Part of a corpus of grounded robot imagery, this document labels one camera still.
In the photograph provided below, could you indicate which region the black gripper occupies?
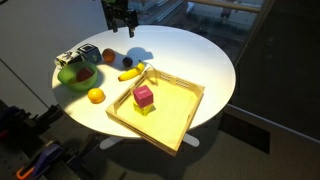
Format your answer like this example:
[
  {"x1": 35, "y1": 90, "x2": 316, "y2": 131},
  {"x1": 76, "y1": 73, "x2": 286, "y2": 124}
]
[{"x1": 101, "y1": 0, "x2": 139, "y2": 39}]

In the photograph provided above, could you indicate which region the small orange toy fruit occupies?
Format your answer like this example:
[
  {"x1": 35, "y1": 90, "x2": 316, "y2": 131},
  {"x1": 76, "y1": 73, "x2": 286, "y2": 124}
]
[{"x1": 102, "y1": 48, "x2": 117, "y2": 64}]

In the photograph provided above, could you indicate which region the yellow toy banana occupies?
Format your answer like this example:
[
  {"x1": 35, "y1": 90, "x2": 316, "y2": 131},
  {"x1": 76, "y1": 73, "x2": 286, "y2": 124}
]
[{"x1": 117, "y1": 59, "x2": 146, "y2": 82}]

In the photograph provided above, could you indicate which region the green translucent bowl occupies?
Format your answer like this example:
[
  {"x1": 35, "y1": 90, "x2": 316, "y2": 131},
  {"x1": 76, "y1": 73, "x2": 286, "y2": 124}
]
[{"x1": 57, "y1": 61, "x2": 99, "y2": 93}]

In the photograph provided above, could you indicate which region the yellow orange toy fruit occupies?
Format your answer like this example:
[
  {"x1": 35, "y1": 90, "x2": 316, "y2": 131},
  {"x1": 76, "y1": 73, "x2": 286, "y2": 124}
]
[{"x1": 87, "y1": 87, "x2": 107, "y2": 105}]

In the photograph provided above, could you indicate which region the black white blue cube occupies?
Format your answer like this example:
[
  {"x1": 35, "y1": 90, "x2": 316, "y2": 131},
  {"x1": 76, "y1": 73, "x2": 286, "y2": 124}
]
[{"x1": 77, "y1": 43, "x2": 103, "y2": 65}]

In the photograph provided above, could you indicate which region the red tomato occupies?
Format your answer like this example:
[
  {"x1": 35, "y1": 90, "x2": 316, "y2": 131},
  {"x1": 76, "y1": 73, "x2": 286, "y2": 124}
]
[{"x1": 75, "y1": 66, "x2": 95, "y2": 83}]

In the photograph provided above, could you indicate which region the black white zebra cube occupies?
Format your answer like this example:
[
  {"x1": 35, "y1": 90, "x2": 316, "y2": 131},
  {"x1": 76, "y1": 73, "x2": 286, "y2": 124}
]
[{"x1": 54, "y1": 50, "x2": 84, "y2": 70}]

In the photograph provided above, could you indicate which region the pink cube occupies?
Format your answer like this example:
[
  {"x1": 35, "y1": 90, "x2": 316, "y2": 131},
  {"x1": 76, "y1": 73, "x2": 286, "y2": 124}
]
[{"x1": 132, "y1": 84, "x2": 154, "y2": 109}]

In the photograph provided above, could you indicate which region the yellow green block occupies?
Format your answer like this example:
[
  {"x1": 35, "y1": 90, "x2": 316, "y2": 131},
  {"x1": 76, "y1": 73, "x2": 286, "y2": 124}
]
[{"x1": 133, "y1": 101, "x2": 156, "y2": 117}]

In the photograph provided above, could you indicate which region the light wooden tray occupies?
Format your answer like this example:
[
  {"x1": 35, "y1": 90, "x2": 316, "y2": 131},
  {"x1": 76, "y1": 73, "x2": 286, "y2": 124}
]
[{"x1": 105, "y1": 66, "x2": 206, "y2": 157}]

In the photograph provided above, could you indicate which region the window railing bar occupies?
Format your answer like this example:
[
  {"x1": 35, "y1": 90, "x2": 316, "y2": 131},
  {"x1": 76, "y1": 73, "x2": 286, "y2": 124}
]
[{"x1": 186, "y1": 0, "x2": 263, "y2": 14}]

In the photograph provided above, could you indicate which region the black clamp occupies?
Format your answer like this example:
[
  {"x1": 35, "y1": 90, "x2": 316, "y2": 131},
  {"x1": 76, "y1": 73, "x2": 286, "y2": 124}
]
[{"x1": 35, "y1": 104, "x2": 64, "y2": 125}]

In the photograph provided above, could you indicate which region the blue clamp with orange handle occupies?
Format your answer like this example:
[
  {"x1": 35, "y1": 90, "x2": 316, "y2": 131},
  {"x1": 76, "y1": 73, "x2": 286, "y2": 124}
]
[{"x1": 15, "y1": 143, "x2": 64, "y2": 180}]

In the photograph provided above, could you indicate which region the black wall vent panel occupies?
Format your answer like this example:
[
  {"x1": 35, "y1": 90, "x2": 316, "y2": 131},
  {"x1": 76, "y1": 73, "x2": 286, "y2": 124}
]
[{"x1": 219, "y1": 111, "x2": 272, "y2": 155}]

